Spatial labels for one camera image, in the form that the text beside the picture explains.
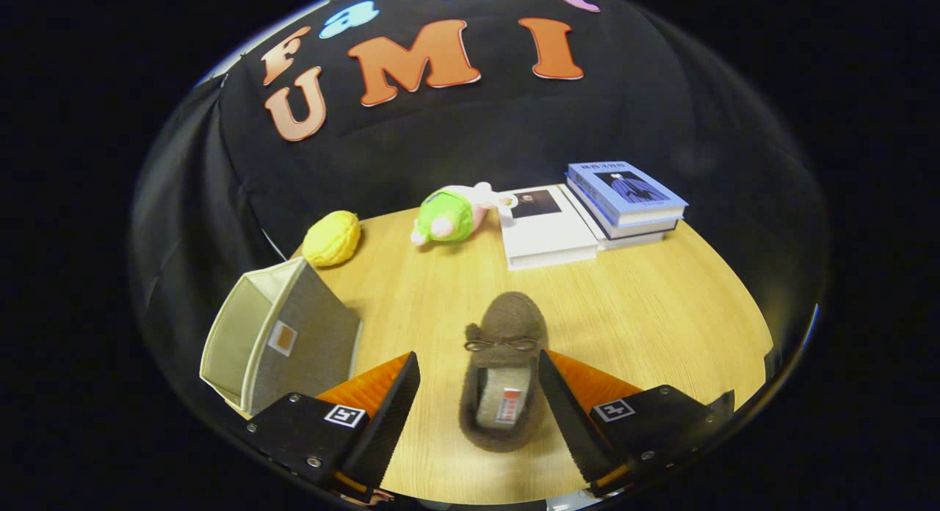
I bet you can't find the blue cover book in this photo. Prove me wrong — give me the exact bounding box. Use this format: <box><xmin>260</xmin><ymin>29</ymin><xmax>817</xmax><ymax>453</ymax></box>
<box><xmin>566</xmin><ymin>161</ymin><xmax>690</xmax><ymax>228</ymax></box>

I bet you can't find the brown fuzzy shoe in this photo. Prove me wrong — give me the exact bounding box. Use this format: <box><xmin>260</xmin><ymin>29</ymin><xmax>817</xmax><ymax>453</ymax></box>
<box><xmin>459</xmin><ymin>291</ymin><xmax>549</xmax><ymax>454</ymax></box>

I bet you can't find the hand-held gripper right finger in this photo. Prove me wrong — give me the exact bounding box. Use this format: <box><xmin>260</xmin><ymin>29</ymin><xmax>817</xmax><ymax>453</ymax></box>
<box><xmin>538</xmin><ymin>349</ymin><xmax>737</xmax><ymax>499</ymax></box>

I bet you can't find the yellow textured plush bun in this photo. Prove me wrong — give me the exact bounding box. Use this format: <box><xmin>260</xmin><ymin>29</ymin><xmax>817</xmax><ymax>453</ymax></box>
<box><xmin>302</xmin><ymin>211</ymin><xmax>362</xmax><ymax>268</ymax></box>

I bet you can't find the thin white book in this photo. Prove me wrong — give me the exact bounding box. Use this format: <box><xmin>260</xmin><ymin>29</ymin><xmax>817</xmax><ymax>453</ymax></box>
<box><xmin>561</xmin><ymin>185</ymin><xmax>666</xmax><ymax>252</ymax></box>

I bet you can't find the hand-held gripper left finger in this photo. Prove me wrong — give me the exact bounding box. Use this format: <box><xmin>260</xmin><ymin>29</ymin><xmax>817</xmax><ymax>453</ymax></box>
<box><xmin>245</xmin><ymin>351</ymin><xmax>422</xmax><ymax>499</ymax></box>

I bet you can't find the large white book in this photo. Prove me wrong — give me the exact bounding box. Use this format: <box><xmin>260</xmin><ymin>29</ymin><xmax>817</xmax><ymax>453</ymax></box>
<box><xmin>498</xmin><ymin>186</ymin><xmax>600</xmax><ymax>272</ymax></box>

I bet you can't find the grey fabric storage box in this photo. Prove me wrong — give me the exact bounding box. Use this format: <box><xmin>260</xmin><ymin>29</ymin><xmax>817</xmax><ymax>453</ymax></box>
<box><xmin>200</xmin><ymin>256</ymin><xmax>364</xmax><ymax>417</ymax></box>

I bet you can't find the thin blue spined book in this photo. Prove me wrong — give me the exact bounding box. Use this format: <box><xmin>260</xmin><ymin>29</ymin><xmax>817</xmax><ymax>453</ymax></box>
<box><xmin>565</xmin><ymin>175</ymin><xmax>681</xmax><ymax>241</ymax></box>

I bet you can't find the black backdrop cloth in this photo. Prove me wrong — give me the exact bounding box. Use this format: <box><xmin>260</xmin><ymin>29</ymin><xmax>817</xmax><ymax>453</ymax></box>
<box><xmin>132</xmin><ymin>0</ymin><xmax>831</xmax><ymax>416</ymax></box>

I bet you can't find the green and pink plush toy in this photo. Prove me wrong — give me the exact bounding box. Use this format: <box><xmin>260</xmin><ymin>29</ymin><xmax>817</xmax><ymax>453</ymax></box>
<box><xmin>410</xmin><ymin>182</ymin><xmax>519</xmax><ymax>247</ymax></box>

